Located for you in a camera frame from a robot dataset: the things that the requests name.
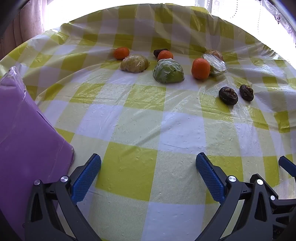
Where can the yellowish plastic-wrapped fruit half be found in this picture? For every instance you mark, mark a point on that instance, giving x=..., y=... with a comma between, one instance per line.
x=134, y=64

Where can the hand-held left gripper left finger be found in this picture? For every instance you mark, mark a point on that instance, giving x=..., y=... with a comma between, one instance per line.
x=86, y=178

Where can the green plastic-wrapped fruit half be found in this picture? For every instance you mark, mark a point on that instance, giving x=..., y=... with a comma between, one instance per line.
x=168, y=71

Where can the medium orange tangerine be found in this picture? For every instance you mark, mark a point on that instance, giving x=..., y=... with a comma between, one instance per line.
x=165, y=55

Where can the yellow white checkered tablecloth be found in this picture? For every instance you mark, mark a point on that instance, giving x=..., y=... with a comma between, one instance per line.
x=148, y=129

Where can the dark brown oblong fruit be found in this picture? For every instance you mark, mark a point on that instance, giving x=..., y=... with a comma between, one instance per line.
x=159, y=51

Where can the small orange tangerine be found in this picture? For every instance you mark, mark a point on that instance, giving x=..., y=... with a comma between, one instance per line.
x=121, y=53

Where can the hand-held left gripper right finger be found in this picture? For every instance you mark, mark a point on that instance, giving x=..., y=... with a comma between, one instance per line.
x=209, y=177

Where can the dark brown wrinkled fruit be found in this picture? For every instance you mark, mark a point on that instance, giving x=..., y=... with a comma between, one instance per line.
x=228, y=95
x=246, y=92

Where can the purple plastic-wrapped box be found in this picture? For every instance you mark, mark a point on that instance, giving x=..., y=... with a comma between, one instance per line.
x=30, y=148

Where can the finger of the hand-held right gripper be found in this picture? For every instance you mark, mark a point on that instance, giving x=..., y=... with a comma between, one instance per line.
x=287, y=164
x=283, y=205

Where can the large orange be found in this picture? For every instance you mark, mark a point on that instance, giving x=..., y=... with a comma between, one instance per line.
x=200, y=68

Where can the pink curtain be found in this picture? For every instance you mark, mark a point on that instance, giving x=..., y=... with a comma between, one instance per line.
x=20, y=25

